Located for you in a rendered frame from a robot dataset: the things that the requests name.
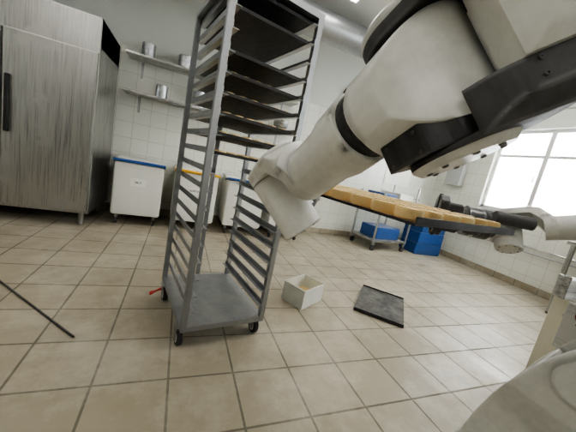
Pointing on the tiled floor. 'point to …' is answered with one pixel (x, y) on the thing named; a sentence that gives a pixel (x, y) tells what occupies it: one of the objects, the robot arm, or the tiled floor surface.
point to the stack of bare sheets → (381, 305)
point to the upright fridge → (56, 106)
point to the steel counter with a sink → (564, 268)
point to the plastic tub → (303, 291)
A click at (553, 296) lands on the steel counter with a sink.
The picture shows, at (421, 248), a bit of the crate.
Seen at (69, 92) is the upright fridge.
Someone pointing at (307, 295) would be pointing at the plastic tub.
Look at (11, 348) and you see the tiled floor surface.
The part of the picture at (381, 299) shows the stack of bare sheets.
